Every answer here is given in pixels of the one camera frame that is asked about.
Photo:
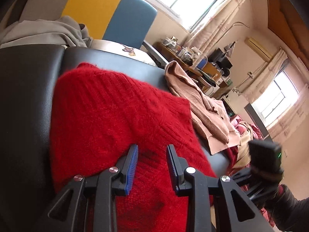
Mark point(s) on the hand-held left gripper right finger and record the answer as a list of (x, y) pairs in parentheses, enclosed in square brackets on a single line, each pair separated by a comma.
[(171, 169)]

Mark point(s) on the white small cabinet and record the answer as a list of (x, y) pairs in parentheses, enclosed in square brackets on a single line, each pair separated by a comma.
[(223, 80)]

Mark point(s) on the grey yellow blue armchair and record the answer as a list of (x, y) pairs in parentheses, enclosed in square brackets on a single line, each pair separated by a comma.
[(128, 17)]

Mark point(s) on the grey garment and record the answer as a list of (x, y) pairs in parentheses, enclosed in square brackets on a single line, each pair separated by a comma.
[(43, 31)]

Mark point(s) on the person's right forearm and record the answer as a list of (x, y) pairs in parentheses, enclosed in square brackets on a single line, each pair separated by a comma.
[(289, 210)]

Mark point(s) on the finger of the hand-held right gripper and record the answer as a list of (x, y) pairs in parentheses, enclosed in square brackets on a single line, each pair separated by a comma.
[(241, 175)]

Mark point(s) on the white low shelf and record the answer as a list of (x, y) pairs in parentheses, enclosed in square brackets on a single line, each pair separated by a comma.
[(235, 100)]

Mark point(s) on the cream air conditioner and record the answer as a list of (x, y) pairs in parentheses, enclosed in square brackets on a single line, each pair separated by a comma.
[(258, 47)]

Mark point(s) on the pink knitted sweater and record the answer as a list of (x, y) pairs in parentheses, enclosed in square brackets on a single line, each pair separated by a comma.
[(207, 116)]

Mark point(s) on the beige patterned curtain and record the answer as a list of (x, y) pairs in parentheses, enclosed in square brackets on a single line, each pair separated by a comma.
[(265, 77), (217, 21), (289, 125)]

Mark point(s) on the pile of pink red clothes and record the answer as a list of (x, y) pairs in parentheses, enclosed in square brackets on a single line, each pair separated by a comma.
[(235, 122)]

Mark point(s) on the small side window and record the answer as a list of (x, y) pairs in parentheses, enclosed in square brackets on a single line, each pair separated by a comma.
[(272, 101)]

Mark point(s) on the red knitted sweater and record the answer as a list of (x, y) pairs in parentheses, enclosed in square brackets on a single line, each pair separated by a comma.
[(108, 113)]

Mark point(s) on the white printed cushion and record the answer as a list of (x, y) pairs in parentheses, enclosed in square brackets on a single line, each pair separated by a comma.
[(108, 46)]

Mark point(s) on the wooden desk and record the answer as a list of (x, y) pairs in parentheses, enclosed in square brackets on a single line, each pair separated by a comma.
[(169, 50)]

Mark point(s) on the blue plastic container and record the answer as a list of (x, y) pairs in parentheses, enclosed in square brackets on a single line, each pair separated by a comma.
[(201, 64)]

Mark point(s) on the dark grey headboard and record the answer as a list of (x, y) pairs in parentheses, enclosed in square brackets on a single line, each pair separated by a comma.
[(256, 118)]

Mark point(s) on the row of glass jars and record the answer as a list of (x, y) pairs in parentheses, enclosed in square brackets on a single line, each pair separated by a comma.
[(173, 44)]

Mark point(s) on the white hanging bag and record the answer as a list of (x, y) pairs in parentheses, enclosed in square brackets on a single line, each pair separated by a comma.
[(230, 48)]

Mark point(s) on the metal pole stand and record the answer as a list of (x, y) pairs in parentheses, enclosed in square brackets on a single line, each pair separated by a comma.
[(237, 22)]

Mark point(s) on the black desk fan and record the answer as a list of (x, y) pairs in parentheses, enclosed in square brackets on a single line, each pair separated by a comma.
[(225, 72)]

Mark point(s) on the cream garment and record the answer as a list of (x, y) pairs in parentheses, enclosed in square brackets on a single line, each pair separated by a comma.
[(245, 140)]

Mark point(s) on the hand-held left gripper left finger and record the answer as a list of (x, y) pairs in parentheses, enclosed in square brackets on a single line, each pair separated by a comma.
[(131, 169)]

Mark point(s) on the black monitor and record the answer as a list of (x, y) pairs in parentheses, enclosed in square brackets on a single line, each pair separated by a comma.
[(218, 56)]

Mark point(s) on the dark green garment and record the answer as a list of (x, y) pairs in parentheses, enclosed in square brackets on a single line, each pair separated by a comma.
[(207, 78)]

